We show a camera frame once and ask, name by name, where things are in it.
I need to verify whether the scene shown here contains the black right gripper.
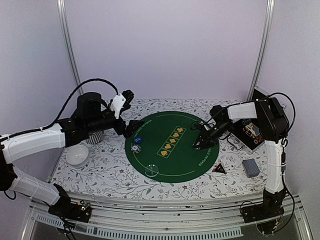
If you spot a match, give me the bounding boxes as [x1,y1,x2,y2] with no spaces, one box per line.
[194,121,233,150]

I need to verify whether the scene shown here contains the blue small blind button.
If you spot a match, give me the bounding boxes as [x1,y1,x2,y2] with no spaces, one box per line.
[133,136,143,144]

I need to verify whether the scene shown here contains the stack of poker chips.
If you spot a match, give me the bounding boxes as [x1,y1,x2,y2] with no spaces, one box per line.
[130,144,142,154]

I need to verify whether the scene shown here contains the black red triangular card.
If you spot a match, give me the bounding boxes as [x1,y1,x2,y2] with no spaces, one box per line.
[212,163,227,174]

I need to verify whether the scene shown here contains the clear round dealer button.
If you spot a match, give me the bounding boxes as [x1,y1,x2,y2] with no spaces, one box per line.
[144,164,159,178]

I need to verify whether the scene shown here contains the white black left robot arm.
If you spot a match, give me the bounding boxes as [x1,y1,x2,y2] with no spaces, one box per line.
[0,89,143,218]

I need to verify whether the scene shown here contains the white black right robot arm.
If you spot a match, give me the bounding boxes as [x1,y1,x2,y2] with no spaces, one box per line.
[190,93,294,218]

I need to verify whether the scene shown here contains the round green poker mat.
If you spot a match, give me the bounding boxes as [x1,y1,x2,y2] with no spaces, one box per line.
[124,111,220,184]

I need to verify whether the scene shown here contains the striped ceramic mug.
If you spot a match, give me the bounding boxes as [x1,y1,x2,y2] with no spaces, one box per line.
[86,131,104,145]

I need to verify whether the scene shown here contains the aluminium poker chip case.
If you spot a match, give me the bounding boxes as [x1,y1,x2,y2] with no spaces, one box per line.
[226,86,287,154]

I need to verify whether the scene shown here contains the deck of playing cards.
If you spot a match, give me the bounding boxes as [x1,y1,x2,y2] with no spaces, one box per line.
[242,158,260,178]

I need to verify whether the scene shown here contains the white ceramic bowl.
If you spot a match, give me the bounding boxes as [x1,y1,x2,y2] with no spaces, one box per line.
[66,145,89,168]

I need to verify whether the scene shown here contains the floral patterned tablecloth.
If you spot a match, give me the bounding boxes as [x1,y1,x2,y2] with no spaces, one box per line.
[51,99,268,201]

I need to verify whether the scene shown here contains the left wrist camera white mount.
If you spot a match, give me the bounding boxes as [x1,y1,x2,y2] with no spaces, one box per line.
[109,89,134,119]

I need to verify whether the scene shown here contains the aluminium front rail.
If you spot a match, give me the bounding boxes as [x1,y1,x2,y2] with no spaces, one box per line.
[21,193,314,240]

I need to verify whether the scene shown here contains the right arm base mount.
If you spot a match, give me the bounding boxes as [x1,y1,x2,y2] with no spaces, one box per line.
[239,200,285,236]

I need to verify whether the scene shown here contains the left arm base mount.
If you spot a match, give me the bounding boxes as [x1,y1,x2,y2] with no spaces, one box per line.
[48,197,92,223]

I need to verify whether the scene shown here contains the left aluminium frame post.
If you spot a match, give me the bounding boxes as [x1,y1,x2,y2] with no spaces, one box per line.
[56,0,81,86]

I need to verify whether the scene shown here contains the aluminium frame post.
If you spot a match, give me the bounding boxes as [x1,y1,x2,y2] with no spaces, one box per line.
[246,0,275,101]
[56,0,81,86]

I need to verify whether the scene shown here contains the right aluminium frame post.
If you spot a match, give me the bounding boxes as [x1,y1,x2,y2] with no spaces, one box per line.
[246,0,275,101]

